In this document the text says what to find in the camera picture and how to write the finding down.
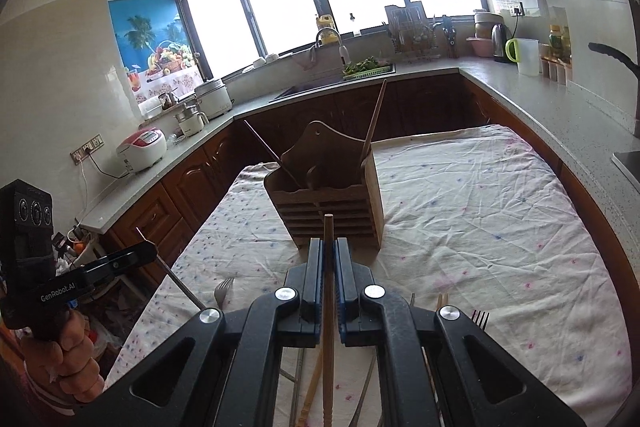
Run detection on kitchen sink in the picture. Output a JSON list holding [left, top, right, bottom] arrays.
[[270, 64, 397, 102]]

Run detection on beige lidded container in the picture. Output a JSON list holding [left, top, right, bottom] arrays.
[[474, 12, 506, 40]]

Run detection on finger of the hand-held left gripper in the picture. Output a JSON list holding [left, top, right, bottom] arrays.
[[75, 241, 158, 289]]

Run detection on white jug with green handle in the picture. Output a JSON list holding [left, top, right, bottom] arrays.
[[505, 38, 541, 76]]

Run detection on plain wooden chopstick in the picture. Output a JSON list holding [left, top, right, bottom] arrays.
[[322, 213, 335, 427], [361, 79, 388, 160]]

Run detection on small white electric pot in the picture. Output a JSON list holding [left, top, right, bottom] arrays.
[[175, 104, 210, 138]]

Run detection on yellow oil bottle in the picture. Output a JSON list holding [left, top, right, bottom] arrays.
[[316, 14, 336, 46]]

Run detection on pink plastic basin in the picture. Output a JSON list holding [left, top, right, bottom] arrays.
[[466, 37, 496, 58]]

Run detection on wooden base cabinets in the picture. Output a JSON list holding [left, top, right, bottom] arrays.
[[100, 74, 640, 308]]

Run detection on white flecked tablecloth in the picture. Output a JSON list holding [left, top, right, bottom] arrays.
[[102, 124, 633, 427]]

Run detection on basket of green vegetables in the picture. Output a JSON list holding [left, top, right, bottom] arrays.
[[342, 56, 394, 80]]

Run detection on wooden utensil holder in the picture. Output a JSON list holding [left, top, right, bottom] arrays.
[[263, 120, 385, 252]]

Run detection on dark chopstick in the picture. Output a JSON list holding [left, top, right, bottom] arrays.
[[243, 120, 287, 168]]

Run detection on black wok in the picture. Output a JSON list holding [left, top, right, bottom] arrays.
[[588, 42, 640, 80]]

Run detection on yellow condiment bottle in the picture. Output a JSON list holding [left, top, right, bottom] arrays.
[[548, 24, 572, 58]]

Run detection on person's left hand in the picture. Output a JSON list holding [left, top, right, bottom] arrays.
[[20, 307, 107, 404]]

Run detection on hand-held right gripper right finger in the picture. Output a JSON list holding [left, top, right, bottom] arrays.
[[334, 238, 588, 427]]

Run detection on steel kitchen faucet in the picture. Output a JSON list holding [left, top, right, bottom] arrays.
[[309, 27, 349, 66]]

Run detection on red and white rice cooker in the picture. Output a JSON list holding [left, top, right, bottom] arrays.
[[116, 130, 168, 172]]

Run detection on black power cord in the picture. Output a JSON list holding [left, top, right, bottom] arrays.
[[79, 154, 132, 180]]

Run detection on wire dish rack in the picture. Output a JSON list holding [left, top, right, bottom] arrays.
[[385, 2, 444, 62]]

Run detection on metal spoon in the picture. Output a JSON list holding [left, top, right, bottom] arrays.
[[349, 352, 379, 427]]

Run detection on tropical fruit wall poster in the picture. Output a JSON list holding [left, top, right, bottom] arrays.
[[107, 0, 203, 118]]

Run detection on large white cooker pot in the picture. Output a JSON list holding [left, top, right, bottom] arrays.
[[194, 78, 234, 120]]

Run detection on row of spice jars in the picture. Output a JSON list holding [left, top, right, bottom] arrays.
[[539, 42, 572, 86]]

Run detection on steel gas stove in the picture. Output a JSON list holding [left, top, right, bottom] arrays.
[[611, 150, 640, 188]]

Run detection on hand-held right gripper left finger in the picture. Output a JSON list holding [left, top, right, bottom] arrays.
[[95, 239, 326, 427]]

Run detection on steel electric kettle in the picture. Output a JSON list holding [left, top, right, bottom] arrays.
[[490, 23, 516, 64]]

